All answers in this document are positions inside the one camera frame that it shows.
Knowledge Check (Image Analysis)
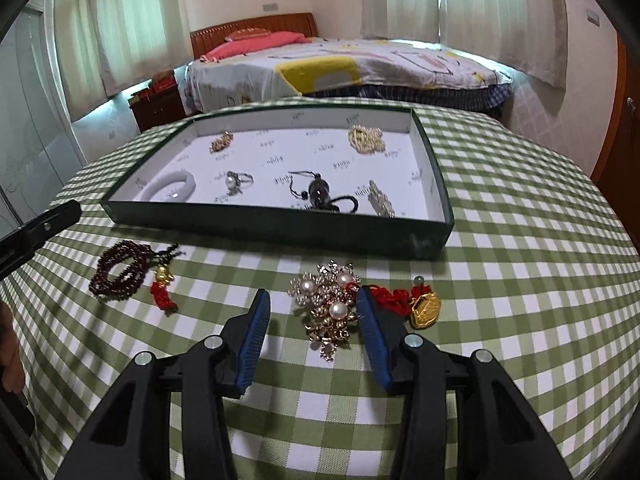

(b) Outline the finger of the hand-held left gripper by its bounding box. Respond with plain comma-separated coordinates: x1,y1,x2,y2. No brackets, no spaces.
0,199,82,281

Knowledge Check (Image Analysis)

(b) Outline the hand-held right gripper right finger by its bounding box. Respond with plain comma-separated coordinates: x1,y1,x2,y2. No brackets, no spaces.
355,285,573,480

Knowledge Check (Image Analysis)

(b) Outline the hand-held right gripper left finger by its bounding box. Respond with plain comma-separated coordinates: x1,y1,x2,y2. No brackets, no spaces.
52,288,272,480

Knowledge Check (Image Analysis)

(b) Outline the pearl flower brooch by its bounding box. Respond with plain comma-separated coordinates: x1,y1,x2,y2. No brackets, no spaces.
287,260,363,362

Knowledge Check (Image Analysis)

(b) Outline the red cord gold pendant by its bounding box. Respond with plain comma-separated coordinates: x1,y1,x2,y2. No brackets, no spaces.
370,276,443,331

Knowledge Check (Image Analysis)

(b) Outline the dark red bead bracelet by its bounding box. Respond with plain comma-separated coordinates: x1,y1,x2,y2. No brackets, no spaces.
89,240,182,316

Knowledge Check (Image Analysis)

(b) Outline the white bangle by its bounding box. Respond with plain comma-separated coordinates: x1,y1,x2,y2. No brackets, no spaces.
140,170,197,202

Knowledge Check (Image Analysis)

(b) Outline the silver rhinestone brooch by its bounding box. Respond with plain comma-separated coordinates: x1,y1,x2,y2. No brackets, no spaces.
368,180,397,218

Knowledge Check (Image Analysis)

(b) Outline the black pendant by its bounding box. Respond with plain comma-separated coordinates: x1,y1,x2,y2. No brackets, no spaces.
287,169,360,213

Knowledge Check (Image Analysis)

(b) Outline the pearl ring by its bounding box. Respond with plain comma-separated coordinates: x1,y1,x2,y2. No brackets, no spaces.
223,170,255,196

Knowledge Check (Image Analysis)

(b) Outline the green box with white lining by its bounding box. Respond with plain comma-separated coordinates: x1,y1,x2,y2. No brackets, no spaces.
100,106,455,261

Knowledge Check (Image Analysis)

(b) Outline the small gold brooch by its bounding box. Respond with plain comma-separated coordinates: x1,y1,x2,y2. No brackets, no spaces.
209,130,236,153

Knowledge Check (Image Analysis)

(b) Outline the pearl necklace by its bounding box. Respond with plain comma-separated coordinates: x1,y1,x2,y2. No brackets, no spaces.
348,124,387,153

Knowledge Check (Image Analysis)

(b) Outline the person's left hand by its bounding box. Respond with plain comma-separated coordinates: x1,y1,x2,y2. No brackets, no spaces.
0,305,23,396

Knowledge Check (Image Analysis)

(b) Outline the frosted glass wardrobe door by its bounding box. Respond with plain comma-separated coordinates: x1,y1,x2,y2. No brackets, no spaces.
0,5,86,241

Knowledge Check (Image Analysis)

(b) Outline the dark wooden nightstand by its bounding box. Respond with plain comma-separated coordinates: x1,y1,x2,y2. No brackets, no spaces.
129,87,188,133

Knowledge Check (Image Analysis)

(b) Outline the white curtain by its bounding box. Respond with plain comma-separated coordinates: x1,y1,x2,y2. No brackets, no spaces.
95,0,191,98
360,0,441,43
52,0,108,123
437,0,568,91

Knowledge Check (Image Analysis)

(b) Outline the blue plaid bed sheet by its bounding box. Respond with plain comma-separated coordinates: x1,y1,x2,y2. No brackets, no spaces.
300,82,513,123

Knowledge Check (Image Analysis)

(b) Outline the patterned white bedsheet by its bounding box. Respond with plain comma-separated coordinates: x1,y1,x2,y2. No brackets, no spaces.
186,37,513,113

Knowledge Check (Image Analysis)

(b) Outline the pink pillow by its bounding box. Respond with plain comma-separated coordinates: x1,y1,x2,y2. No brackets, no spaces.
200,31,313,63

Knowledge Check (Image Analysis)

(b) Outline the wooden headboard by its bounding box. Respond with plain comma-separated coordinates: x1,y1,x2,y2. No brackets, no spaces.
189,12,319,59

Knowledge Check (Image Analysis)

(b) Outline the brown wooden door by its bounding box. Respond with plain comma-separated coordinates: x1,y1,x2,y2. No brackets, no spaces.
590,35,640,221

